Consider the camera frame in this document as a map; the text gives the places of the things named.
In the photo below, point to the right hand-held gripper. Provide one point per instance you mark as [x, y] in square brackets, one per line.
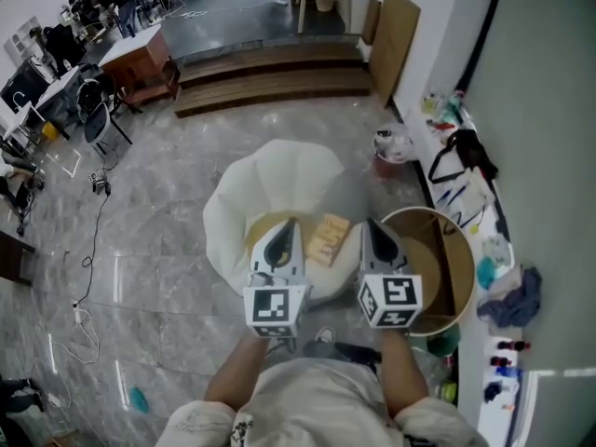
[396, 296]

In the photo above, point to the dark blue cloth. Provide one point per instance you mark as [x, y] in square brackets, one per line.
[492, 392]

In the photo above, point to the white flower-shaped floor cushion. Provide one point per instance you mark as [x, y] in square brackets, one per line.
[279, 175]

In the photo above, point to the blue checked cloth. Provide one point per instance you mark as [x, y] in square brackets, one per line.
[517, 301]

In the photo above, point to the black and white chair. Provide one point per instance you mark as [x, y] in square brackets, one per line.
[98, 121]

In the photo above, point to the teal bag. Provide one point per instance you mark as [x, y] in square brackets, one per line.
[485, 273]

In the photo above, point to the yellowish drink bottle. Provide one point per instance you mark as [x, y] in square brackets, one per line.
[429, 104]

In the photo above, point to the clear plastic bag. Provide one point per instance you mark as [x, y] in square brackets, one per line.
[496, 249]

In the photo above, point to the white tote bag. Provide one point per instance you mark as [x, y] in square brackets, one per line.
[470, 193]

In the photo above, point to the wooden cabinet with white top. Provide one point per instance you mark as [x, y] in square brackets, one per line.
[139, 63]

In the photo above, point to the pale bucket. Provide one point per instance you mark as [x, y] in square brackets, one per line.
[326, 2]

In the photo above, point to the white desk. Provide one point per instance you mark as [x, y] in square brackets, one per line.
[60, 86]

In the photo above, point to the blue bottle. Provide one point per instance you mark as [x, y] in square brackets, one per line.
[507, 372]

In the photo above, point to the dark red bottle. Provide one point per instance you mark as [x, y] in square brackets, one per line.
[500, 361]
[512, 345]

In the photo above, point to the small black white device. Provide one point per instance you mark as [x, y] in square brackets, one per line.
[98, 180]

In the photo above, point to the black vertical pipe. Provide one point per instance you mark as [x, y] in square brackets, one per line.
[479, 31]

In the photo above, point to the teal cloth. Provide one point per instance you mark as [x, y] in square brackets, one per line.
[139, 399]

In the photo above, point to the grey roller blind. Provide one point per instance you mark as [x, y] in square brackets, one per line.
[563, 412]
[535, 156]

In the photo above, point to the wooden steps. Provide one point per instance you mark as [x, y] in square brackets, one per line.
[274, 82]

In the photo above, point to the person's right forearm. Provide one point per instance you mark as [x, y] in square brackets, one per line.
[402, 370]

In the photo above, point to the person's blue jeans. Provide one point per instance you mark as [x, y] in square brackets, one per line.
[349, 353]

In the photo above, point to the person's white shirt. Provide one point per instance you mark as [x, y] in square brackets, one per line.
[321, 408]

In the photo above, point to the dark wooden bench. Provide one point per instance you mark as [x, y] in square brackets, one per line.
[14, 259]

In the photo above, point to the pale paper bag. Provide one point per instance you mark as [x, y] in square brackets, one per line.
[505, 282]

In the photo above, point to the yellow-green bottle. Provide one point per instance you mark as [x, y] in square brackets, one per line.
[449, 390]

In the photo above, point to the red bin with plastic bag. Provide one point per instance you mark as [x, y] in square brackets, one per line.
[391, 163]

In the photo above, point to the person's white shoe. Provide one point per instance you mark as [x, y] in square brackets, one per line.
[326, 334]

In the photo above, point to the large brown board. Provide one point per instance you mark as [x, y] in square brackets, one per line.
[396, 40]

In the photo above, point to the person's left forearm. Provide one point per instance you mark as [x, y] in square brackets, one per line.
[233, 370]

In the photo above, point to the yellow book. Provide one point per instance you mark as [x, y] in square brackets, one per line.
[326, 240]

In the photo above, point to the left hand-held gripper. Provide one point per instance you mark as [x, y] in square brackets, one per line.
[274, 305]

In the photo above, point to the black monitor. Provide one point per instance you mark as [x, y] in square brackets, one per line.
[21, 84]

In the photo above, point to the green drink bottle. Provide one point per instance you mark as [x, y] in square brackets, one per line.
[452, 106]

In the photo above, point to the yellow bin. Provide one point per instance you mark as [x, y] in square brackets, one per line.
[49, 130]

